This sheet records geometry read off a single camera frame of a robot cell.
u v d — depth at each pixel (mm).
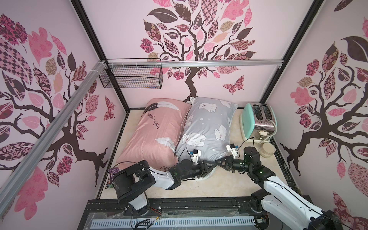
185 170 615
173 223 697
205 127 874
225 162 705
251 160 618
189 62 932
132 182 451
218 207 759
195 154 759
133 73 948
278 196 519
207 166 697
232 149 745
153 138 840
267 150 914
